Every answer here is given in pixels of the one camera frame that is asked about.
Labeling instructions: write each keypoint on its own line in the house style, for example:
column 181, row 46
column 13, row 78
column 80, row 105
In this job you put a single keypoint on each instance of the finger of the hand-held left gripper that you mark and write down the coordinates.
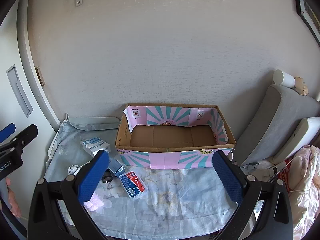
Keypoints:
column 25, row 135
column 7, row 131

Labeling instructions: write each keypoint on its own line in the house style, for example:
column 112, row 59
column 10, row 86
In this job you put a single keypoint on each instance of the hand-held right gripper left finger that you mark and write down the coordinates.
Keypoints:
column 93, row 173

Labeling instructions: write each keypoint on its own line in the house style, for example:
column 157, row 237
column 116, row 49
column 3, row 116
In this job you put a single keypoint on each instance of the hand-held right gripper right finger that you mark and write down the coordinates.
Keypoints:
column 228, row 177

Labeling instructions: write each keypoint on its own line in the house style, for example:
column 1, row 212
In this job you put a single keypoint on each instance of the black lens cylinder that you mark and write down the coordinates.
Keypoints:
column 107, row 179

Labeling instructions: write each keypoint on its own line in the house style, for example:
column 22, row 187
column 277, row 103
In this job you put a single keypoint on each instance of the pink fluffy cloth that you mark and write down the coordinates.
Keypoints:
column 93, row 205

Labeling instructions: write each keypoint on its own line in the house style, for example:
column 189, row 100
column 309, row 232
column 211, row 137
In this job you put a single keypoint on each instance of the pink printed cardboard box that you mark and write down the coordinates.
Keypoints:
column 162, row 136

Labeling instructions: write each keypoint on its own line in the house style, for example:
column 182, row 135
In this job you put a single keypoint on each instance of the person's left hand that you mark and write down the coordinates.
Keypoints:
column 12, row 197

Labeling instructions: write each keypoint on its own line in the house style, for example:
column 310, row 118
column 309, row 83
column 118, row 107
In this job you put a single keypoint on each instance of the ink-printed tissue pack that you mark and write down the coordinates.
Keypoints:
column 74, row 169

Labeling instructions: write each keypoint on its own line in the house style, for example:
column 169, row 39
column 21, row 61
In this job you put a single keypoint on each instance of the small blue box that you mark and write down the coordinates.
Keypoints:
column 117, row 167

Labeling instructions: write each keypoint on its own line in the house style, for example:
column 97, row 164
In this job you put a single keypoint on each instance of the white medicine box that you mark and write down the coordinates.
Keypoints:
column 94, row 146

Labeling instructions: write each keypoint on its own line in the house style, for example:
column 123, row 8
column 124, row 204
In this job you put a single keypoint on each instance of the clear case with red-blue label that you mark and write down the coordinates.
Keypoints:
column 133, row 185

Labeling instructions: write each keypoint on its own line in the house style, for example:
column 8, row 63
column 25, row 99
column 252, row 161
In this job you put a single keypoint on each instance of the grey pillow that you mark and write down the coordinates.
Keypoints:
column 95, row 124

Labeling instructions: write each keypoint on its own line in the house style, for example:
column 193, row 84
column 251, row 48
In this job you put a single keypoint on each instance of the white remote control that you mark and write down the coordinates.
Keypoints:
column 277, row 168

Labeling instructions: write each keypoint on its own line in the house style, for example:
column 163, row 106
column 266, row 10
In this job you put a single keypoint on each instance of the red packet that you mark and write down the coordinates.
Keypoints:
column 286, row 177

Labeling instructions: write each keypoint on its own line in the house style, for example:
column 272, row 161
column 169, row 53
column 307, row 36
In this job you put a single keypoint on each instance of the floral bedsheet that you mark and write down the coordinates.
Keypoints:
column 175, row 205

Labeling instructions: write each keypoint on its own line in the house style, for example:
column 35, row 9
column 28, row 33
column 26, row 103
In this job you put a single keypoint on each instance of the small wooden block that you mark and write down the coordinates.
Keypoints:
column 40, row 76

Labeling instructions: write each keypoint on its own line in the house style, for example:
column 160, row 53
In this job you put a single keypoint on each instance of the grey seat cushion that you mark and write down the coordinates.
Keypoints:
column 272, row 120

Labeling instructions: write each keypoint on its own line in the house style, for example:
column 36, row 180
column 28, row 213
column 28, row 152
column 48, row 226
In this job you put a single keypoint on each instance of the pink blanket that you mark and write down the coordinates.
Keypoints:
column 310, row 192

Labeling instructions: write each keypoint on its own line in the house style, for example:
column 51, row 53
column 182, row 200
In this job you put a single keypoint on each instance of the white cylinder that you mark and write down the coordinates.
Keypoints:
column 283, row 78

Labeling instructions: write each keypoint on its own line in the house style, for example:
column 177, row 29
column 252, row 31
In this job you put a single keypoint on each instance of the beige plush toy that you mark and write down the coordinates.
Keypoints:
column 301, row 86

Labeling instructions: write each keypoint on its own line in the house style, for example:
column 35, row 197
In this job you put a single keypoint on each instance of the dark picture frame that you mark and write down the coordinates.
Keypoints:
column 307, row 12

